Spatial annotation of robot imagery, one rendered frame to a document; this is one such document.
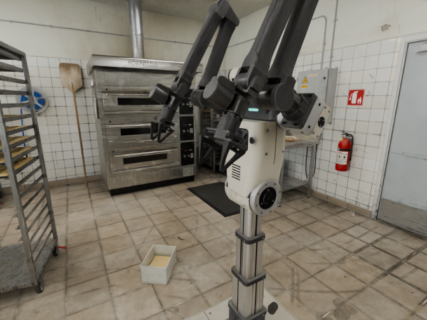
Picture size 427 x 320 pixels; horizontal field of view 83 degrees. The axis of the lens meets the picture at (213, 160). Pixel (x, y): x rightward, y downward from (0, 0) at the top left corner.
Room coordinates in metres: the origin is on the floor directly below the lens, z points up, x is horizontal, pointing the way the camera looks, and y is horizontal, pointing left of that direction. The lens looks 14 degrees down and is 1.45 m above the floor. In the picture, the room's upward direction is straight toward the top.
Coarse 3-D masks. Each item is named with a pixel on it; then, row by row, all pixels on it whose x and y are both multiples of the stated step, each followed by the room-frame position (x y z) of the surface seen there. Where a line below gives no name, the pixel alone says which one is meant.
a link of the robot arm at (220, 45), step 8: (216, 8) 1.13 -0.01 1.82; (232, 16) 1.16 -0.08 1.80; (224, 24) 1.16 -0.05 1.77; (232, 24) 1.17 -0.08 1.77; (224, 32) 1.16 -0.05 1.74; (232, 32) 1.18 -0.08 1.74; (216, 40) 1.17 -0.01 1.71; (224, 40) 1.16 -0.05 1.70; (216, 48) 1.14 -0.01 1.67; (224, 48) 1.16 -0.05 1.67; (216, 56) 1.14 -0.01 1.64; (208, 64) 1.14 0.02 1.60; (216, 64) 1.14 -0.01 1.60; (208, 72) 1.12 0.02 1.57; (216, 72) 1.14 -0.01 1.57; (200, 80) 1.15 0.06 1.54; (208, 80) 1.12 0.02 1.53; (200, 88) 1.15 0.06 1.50; (192, 96) 1.13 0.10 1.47; (200, 96) 1.07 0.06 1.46; (200, 104) 1.08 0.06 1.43; (208, 104) 1.09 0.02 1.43
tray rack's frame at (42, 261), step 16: (16, 48) 1.92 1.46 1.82; (32, 96) 2.09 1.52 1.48; (32, 112) 2.06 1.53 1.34; (48, 192) 2.07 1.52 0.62; (48, 208) 2.06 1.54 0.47; (48, 240) 2.04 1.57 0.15; (0, 256) 1.80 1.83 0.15; (16, 256) 1.80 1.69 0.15; (48, 256) 1.80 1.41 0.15; (0, 272) 1.59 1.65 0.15; (16, 272) 1.59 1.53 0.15; (0, 288) 1.43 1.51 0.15; (16, 288) 1.45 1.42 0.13
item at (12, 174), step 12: (0, 108) 1.50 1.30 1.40; (0, 120) 1.49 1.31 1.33; (0, 132) 1.49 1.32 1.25; (12, 168) 1.49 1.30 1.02; (12, 180) 1.49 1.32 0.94; (12, 192) 1.48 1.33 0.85; (24, 216) 1.52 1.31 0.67; (24, 228) 1.49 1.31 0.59; (24, 240) 1.49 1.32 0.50; (36, 276) 1.51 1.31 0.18
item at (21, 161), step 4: (20, 160) 1.93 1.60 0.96; (24, 160) 1.90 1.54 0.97; (28, 160) 1.91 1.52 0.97; (16, 164) 1.76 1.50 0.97; (20, 164) 1.78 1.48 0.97; (0, 168) 1.65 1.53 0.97; (4, 168) 1.66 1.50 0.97; (16, 168) 1.68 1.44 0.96; (0, 172) 1.60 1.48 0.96; (4, 172) 1.56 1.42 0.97; (0, 176) 1.51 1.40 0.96
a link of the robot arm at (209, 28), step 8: (224, 0) 1.12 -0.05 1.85; (224, 8) 1.12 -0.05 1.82; (208, 16) 1.13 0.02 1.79; (216, 16) 1.13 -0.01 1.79; (224, 16) 1.12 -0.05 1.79; (208, 24) 1.12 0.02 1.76; (216, 24) 1.13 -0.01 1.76; (200, 32) 1.12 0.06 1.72; (208, 32) 1.12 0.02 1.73; (200, 40) 1.10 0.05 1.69; (208, 40) 1.12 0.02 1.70; (192, 48) 1.10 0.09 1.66; (200, 48) 1.10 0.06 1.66; (192, 56) 1.08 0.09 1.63; (200, 56) 1.10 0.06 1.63; (184, 64) 1.08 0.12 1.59; (192, 64) 1.08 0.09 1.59; (184, 72) 1.05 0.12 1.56; (192, 72) 1.08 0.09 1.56; (176, 80) 1.09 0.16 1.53; (184, 80) 1.05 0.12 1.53; (192, 80) 1.07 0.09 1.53; (176, 88) 1.04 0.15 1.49
